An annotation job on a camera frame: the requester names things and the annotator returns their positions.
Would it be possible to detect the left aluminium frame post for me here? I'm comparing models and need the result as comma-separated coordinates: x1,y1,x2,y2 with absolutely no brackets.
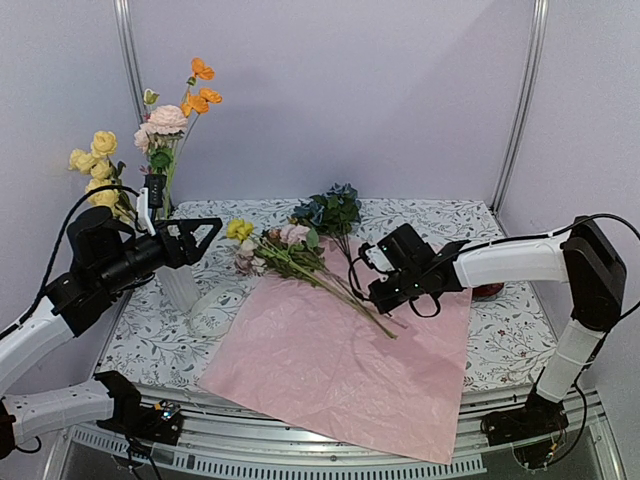
112,0,174,214

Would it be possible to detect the artificial flower bouquet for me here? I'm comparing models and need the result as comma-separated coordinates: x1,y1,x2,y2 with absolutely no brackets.
226,219,397,339

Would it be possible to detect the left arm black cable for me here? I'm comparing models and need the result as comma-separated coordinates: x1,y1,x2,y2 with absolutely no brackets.
0,184,141,341

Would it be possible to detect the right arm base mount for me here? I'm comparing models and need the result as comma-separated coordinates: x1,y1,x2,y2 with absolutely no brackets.
480,388,569,446

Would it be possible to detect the aluminium frame post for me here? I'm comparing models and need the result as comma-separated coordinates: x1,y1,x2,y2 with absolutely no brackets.
490,0,549,217
112,0,174,214

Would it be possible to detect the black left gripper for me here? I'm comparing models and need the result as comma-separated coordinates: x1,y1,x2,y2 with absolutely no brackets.
98,217,223,294

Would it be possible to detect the pink peony flower stem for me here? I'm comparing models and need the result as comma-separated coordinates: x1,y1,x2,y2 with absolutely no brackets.
134,89,187,219

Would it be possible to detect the orange poppy flower stem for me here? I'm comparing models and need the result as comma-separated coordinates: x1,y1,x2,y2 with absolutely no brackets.
164,57,224,219

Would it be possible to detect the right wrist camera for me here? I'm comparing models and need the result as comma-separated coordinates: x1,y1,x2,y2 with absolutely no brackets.
358,242,395,274

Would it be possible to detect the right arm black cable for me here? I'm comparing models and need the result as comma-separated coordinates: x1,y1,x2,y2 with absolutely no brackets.
347,213,636,451

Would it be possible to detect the right aluminium frame post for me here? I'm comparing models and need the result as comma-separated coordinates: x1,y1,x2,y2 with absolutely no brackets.
490,0,549,217

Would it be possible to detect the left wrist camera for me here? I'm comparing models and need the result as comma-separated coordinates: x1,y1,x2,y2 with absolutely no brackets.
135,174,166,236

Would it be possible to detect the aluminium front rail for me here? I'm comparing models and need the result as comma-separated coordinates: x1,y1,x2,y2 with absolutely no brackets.
43,387,626,479

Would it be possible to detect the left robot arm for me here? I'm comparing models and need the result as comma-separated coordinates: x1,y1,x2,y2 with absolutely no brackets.
1,206,223,457

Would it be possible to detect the cream printed ribbon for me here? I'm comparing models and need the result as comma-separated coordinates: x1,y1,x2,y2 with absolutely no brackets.
186,286,247,338

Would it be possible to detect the red striped bowl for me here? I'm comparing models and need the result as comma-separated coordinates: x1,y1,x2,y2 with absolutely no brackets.
472,283,504,299

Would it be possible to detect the pale yellow rose stem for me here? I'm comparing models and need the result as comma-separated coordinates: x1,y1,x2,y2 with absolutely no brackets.
68,131,134,224

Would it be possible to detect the white ribbed ceramic vase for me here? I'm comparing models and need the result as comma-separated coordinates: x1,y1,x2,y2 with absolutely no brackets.
156,266,201,312

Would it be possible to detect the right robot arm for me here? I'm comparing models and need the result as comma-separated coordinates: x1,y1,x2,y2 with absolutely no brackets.
359,214,627,436

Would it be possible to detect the pink wrapping paper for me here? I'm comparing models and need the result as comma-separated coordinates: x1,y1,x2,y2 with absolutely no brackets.
198,240,474,466

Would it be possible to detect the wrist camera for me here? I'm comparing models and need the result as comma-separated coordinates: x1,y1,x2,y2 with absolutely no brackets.
358,242,395,274
135,174,166,236

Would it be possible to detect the blue hydrangea flower stem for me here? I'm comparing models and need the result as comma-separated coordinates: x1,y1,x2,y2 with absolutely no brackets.
290,183,361,261

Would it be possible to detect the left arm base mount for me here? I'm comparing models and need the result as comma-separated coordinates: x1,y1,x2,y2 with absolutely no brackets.
93,371,184,446

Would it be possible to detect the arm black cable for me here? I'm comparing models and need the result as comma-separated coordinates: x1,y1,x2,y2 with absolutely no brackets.
0,184,141,341
347,213,636,451

